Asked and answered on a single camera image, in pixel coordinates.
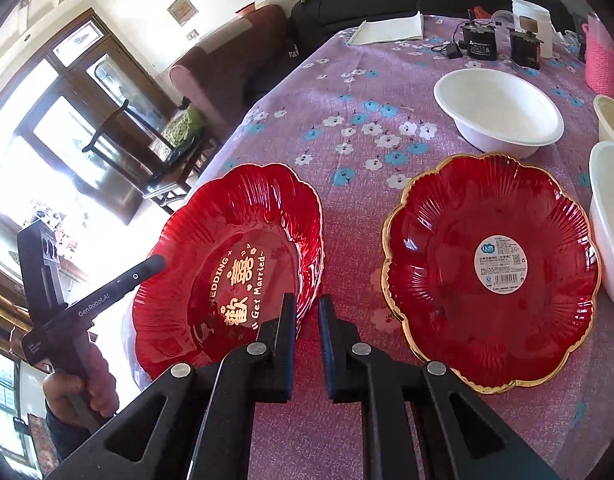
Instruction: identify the green cushion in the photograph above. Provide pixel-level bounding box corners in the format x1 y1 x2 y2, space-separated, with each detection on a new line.
159 107 208 148

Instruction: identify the large white bowl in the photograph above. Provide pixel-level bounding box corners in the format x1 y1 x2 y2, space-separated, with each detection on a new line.
433 69 565 160

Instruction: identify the gold-rimmed red plate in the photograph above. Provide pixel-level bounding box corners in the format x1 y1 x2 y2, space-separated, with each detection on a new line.
382 154 602 395

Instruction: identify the black labelled charger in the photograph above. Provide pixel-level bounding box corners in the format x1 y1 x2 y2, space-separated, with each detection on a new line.
461 20 498 58

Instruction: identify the black sofa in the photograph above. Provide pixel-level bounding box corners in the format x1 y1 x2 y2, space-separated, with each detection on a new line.
244 0 578 106

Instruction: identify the person's left hand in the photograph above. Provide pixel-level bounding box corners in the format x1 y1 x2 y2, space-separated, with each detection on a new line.
43 345 120 418

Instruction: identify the wooden glazed door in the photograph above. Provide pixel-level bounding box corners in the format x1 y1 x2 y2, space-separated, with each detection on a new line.
0 7 178 226

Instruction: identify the pink bottle with woven sleeve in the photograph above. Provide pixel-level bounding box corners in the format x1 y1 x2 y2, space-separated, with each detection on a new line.
584 12 614 98

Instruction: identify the purple floral tablecloth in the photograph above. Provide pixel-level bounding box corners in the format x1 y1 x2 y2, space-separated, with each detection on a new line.
122 14 614 480

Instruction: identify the brown armchair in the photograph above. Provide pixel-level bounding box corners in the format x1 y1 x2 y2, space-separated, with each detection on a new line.
168 4 290 133

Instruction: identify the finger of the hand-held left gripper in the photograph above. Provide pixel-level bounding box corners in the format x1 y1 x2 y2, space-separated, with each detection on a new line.
118 255 166 293

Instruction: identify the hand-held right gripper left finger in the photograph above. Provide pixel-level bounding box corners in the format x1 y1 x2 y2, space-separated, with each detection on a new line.
46 292 298 480

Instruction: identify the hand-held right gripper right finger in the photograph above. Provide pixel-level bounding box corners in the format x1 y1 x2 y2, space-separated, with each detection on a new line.
318 294 562 480

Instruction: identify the white plastic cup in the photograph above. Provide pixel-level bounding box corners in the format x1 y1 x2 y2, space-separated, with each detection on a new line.
511 0 555 58

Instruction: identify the red plate with gold lettering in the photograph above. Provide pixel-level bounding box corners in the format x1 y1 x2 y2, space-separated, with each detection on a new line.
132 162 325 396

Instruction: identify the small white bowl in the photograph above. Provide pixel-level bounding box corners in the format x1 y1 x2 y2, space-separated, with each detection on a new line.
588 141 614 313

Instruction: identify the small cream bowl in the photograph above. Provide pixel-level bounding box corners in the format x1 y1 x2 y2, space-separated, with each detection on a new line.
593 94 614 148

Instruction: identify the framed wall plaque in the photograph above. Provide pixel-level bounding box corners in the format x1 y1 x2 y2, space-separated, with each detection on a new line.
167 0 198 25

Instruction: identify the dark wooden chair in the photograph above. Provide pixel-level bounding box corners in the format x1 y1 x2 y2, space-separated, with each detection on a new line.
82 100 220 211

